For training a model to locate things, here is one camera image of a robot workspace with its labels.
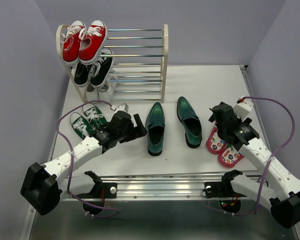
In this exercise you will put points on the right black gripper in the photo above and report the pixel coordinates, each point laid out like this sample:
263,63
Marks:
239,120

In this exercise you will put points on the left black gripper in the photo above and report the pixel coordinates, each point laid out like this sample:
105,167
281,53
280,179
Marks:
133,134

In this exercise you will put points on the teal leather loafer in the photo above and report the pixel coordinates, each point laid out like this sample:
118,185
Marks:
155,126
191,123

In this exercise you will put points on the pink patterned flip-flop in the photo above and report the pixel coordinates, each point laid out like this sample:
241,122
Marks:
229,157
214,144

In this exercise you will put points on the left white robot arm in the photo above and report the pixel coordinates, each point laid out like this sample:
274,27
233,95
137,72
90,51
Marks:
41,186

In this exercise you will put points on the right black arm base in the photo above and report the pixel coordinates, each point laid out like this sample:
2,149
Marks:
229,201

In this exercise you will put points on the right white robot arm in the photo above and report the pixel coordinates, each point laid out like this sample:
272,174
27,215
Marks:
282,196

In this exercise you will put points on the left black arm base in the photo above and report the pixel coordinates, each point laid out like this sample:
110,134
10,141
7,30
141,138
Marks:
97,197

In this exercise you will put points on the cream shoe rack chrome bars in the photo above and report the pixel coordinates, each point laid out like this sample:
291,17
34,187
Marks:
140,64

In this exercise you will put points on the right green canvas sneaker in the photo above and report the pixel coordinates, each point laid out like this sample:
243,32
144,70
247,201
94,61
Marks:
94,115

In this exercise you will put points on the green canvas sneaker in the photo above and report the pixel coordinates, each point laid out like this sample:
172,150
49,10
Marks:
80,125
94,115

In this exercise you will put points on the right white sneaker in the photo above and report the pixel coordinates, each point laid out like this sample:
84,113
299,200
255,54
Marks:
106,92

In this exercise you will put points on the white sneaker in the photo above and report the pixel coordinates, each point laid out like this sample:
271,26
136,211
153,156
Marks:
106,92
91,93

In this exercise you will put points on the left green canvas sneaker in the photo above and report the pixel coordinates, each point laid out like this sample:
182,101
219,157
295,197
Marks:
80,125

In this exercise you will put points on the left white sneaker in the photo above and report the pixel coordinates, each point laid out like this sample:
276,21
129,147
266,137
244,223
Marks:
91,93

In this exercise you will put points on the right black canvas sneaker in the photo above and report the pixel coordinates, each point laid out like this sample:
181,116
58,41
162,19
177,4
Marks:
100,70

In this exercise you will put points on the black canvas sneaker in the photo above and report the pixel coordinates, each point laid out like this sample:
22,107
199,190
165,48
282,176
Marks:
81,74
100,70

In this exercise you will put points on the left black canvas sneaker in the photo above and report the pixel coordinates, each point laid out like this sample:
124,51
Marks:
81,74

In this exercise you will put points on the right red canvas sneaker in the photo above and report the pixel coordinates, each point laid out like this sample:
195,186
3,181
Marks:
92,40

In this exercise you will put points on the red canvas sneaker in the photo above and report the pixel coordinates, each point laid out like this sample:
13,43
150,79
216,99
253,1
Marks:
92,40
71,43

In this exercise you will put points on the left red canvas sneaker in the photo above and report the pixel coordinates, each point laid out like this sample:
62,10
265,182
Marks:
71,43

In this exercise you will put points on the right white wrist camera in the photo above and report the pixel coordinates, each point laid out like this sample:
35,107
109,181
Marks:
243,108

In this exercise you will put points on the aluminium mounting rail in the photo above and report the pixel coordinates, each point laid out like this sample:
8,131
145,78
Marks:
153,188

